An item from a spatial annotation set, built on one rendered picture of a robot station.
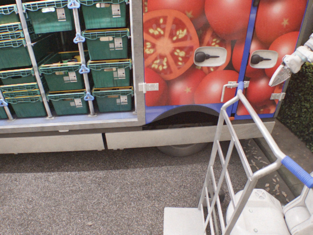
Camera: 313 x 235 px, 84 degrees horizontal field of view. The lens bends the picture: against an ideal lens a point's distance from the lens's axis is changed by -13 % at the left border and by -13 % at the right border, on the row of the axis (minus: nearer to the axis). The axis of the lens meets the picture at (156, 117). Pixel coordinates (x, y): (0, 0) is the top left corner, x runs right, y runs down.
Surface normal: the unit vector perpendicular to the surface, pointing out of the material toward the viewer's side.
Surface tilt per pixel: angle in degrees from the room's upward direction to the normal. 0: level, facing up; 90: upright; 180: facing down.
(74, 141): 90
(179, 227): 0
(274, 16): 90
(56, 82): 96
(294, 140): 7
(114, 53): 98
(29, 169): 0
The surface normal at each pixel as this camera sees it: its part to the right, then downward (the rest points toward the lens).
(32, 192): 0.00, -0.84
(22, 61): 0.11, 0.65
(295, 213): -0.62, -0.72
